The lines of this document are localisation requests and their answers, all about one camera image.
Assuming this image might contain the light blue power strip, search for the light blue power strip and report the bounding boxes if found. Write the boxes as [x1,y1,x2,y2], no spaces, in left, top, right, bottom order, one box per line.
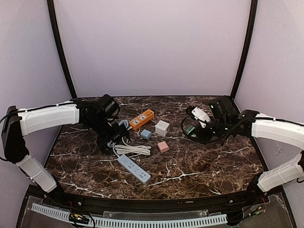
[117,155,151,184]

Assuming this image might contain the green charger plug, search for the green charger plug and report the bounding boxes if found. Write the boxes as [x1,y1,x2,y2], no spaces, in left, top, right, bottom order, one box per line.
[186,125,197,138]

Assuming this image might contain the black sleeved camera cable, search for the black sleeved camera cable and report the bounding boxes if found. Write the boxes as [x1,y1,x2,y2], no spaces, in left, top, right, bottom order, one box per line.
[181,116,207,144]

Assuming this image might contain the black left corner post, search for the black left corner post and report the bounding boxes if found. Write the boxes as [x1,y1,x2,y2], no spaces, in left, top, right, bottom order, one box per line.
[47,0,77,99]

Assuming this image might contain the black right corner post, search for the black right corner post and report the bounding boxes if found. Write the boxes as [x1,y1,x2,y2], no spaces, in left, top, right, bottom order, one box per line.
[230,0,258,100]

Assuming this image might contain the black front frame rail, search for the black front frame rail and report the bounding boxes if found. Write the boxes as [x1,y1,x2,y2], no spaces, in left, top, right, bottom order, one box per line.
[57,191,252,214]

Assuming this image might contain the light blue power cable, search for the light blue power cable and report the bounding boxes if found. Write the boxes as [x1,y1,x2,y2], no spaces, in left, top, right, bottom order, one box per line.
[106,119,130,147]

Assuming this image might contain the pink charger plug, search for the pink charger plug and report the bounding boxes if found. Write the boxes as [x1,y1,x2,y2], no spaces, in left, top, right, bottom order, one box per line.
[157,141,169,152]

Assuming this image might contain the white power strip cable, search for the white power strip cable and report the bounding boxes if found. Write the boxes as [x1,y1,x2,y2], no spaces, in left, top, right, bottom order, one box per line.
[114,136,152,158]

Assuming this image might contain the light blue charger plug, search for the light blue charger plug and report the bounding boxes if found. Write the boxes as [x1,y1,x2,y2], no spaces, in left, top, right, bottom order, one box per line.
[141,129,152,140]

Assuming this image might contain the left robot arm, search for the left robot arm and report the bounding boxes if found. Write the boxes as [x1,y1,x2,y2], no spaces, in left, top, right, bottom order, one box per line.
[0,94,129,193]

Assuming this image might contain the black corner post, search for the black corner post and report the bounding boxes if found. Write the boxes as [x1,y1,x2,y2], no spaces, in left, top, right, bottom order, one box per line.
[47,0,77,99]
[230,0,258,100]

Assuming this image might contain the white slotted cable duct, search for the white slotted cable duct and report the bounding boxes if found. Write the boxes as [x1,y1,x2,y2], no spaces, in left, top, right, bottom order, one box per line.
[31,203,228,228]

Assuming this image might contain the orange power strip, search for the orange power strip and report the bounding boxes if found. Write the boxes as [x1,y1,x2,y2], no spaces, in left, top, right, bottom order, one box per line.
[129,109,155,130]

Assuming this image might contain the white cube socket adapter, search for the white cube socket adapter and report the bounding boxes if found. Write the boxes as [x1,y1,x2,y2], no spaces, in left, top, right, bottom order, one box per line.
[155,120,170,136]

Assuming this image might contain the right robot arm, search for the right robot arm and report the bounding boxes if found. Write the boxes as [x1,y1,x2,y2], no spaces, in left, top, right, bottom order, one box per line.
[187,97,304,193]

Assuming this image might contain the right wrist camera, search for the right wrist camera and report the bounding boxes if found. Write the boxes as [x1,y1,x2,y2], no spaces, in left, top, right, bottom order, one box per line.
[186,106,211,128]

